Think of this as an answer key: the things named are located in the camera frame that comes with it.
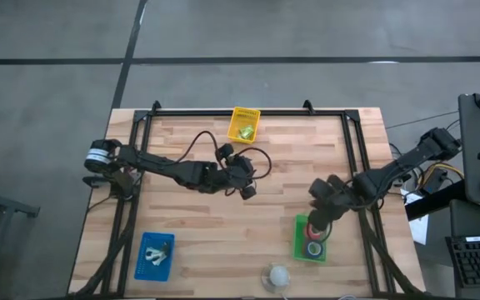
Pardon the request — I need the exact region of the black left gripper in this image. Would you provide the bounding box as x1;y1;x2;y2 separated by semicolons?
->
216;142;258;200

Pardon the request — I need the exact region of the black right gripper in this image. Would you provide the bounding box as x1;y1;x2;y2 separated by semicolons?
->
307;174;356;230

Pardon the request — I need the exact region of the red tape roll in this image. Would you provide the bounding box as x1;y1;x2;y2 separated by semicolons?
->
305;223;323;242

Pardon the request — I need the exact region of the blue tape roll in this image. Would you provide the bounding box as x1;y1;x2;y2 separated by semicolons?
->
305;240;325;259

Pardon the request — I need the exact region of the yellow plastic basket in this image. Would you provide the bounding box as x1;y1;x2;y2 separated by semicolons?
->
227;106;262;145

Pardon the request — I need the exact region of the green plastic basket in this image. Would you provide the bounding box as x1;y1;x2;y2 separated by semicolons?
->
292;213;328;263

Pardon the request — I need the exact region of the white paper sheet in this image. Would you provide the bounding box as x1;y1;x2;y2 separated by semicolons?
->
400;189;431;246

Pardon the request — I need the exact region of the white light bulb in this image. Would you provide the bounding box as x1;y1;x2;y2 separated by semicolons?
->
268;266;290;288

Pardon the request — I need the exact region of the black desk bar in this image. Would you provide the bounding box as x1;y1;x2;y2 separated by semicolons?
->
404;178;468;222

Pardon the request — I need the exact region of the black power adapter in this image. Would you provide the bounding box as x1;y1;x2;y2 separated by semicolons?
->
421;167;449;195

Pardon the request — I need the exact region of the metal lamp base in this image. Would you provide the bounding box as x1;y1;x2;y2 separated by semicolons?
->
260;262;293;294

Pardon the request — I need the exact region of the blue plastic basket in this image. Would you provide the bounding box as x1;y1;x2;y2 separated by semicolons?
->
133;232;176;283

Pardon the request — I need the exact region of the black keyboard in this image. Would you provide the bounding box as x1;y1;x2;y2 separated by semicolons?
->
446;235;480;288

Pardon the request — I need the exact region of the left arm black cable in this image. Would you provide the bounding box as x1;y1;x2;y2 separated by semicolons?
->
180;130;273;181

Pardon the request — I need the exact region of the black metal table frame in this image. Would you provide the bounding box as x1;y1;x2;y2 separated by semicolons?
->
68;99;427;299

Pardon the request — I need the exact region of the thin black floor cable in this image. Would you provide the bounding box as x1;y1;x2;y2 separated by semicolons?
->
385;110;460;130

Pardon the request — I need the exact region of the yellow floor cable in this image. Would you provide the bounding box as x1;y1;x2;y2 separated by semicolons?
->
417;160;466;188

